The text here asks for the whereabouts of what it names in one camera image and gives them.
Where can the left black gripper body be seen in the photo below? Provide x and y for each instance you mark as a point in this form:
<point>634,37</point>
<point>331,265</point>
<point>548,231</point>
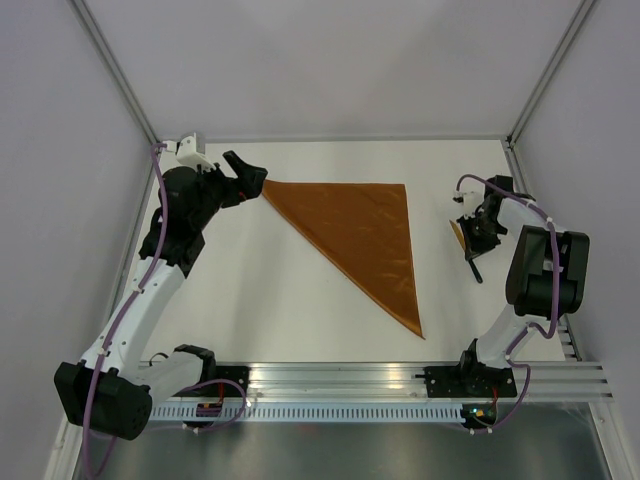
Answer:
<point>223,192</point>

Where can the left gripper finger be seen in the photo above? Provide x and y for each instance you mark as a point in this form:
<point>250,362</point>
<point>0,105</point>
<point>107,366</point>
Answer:
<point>252,180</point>
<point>239,166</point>

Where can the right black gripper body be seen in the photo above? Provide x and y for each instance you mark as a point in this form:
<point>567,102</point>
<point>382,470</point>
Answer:
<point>480,232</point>

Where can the orange cloth napkin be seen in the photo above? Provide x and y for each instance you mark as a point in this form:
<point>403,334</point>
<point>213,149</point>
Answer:
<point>363,229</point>

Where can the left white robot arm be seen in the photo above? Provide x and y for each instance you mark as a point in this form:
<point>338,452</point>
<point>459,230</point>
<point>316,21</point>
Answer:
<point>107,390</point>

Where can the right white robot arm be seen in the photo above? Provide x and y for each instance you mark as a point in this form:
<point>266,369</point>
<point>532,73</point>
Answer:
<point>545,280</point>

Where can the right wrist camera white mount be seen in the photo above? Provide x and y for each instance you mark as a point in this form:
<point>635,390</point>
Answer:
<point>468,202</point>

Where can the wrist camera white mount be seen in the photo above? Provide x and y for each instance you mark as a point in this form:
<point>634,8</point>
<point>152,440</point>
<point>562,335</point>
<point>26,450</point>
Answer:
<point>189,151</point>
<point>468,202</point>

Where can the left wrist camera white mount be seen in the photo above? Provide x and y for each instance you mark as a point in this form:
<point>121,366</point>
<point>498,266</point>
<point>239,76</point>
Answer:
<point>189,151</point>

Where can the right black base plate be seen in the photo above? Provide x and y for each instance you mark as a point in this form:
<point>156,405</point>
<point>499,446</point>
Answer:
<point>451,382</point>

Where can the aluminium mounting rail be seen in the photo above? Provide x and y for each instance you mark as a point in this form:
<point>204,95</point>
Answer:
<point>407,381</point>

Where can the left aluminium frame post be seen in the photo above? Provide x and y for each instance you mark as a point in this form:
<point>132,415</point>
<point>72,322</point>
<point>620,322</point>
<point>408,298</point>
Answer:
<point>100,43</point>

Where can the aluminium frame post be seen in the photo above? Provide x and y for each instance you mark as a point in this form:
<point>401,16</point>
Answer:
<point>100,43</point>
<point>570,35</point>

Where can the white slotted cable duct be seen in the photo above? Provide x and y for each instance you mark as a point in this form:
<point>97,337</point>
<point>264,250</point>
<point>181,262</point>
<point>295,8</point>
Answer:
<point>193,411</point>

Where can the right aluminium frame post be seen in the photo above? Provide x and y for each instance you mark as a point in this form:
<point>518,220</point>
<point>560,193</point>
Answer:
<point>570,35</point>

